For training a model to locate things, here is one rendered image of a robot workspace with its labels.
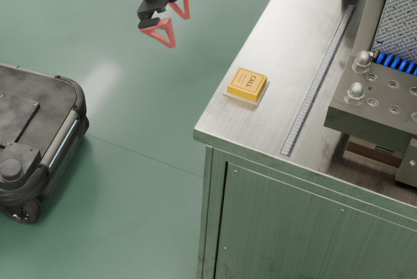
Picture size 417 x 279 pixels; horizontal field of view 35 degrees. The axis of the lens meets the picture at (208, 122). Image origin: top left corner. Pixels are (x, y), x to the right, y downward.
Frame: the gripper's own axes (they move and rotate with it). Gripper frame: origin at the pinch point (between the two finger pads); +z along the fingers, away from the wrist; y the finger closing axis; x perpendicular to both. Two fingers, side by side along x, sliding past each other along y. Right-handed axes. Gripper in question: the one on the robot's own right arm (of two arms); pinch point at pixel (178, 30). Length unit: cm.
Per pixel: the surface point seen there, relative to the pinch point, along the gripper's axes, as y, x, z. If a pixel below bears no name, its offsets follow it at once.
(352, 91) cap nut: -7.8, -33.2, 16.9
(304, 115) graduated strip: -1.5, -18.2, 27.2
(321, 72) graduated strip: 12.9, -19.3, 27.8
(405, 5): 9.0, -43.1, 11.6
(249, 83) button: 1.8, -7.9, 18.6
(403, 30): 8.8, -41.3, 17.1
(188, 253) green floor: 9, 50, 92
